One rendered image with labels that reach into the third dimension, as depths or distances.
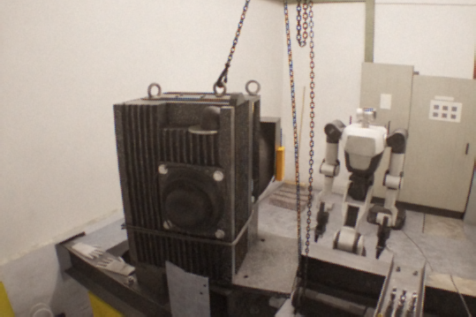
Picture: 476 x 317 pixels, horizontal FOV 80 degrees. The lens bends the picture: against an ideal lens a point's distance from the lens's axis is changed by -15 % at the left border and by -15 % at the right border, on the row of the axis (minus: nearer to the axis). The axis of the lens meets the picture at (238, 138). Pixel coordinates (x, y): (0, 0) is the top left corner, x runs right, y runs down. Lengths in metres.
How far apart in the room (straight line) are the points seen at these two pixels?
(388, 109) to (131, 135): 3.19
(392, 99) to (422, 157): 0.76
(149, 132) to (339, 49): 3.36
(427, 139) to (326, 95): 1.40
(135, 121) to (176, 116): 0.16
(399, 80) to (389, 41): 0.53
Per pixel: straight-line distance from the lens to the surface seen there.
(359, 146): 2.08
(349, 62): 4.29
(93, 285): 2.29
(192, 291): 1.25
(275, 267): 1.50
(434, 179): 4.16
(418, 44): 4.19
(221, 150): 1.15
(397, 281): 1.93
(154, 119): 1.27
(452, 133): 4.03
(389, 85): 3.98
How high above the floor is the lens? 1.78
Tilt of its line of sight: 14 degrees down
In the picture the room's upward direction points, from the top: straight up
